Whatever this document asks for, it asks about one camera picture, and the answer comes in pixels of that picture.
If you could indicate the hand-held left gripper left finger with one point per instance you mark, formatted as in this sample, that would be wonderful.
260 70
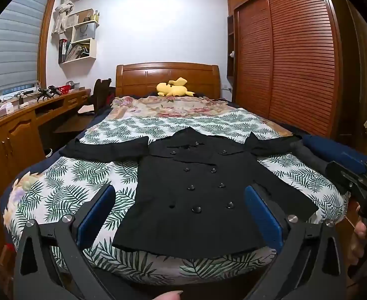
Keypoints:
95 215

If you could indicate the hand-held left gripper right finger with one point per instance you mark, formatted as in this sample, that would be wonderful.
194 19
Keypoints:
264 215

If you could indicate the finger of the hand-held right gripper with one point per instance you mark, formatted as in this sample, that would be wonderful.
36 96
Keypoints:
338 175
355 164

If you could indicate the black buttoned coat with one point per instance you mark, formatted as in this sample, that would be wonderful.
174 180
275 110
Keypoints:
196 193

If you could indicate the person's right hand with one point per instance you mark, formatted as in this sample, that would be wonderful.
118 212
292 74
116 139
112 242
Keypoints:
353 250

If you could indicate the person's left hand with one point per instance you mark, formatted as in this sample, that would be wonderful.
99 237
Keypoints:
171 296

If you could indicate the leaf print bed sheet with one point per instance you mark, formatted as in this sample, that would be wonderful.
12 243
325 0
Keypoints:
61 193

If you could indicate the navy blue bed sheet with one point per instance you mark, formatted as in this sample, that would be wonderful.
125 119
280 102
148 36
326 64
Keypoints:
45 162

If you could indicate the small waste bin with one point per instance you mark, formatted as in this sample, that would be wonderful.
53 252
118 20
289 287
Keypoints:
48 153

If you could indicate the wooden door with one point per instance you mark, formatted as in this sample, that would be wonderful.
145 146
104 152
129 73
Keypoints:
358 84

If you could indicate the white paper sheets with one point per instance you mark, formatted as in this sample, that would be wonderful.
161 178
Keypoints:
85 109

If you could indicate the wooden desk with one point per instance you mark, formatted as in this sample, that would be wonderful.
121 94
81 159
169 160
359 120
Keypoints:
14 143

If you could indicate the dark wooden chair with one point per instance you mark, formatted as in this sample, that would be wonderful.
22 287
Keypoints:
101 93

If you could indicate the wooden slatted wardrobe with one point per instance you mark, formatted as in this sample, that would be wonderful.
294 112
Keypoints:
296 53

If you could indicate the red basket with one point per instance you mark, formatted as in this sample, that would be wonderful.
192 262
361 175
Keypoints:
65 90

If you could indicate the floral blanket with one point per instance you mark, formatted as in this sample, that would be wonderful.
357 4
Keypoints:
171 107

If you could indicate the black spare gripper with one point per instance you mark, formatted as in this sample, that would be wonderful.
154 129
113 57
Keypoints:
47 93

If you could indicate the pink tissue box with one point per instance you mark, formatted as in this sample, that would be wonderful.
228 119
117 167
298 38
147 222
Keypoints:
5 109

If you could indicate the wooden bed headboard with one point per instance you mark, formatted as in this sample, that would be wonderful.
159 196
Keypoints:
139 79

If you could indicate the yellow plush toy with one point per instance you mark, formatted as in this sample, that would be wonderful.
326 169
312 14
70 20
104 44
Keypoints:
174 90

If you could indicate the small white figurine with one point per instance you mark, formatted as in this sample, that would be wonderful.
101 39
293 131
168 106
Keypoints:
232 54

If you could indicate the row of books and files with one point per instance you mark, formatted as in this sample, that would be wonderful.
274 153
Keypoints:
75 51

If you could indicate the white shopping bag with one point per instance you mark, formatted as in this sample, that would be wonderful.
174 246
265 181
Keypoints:
85 31

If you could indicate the grey window blind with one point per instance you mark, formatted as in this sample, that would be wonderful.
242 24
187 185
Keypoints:
11 47

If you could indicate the tied beige curtain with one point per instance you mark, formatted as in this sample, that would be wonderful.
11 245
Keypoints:
63 15

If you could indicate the white wall shelf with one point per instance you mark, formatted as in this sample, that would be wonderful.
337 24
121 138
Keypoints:
92 48

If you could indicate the wooden window frame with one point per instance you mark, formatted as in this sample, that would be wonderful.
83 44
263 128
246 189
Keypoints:
45 37

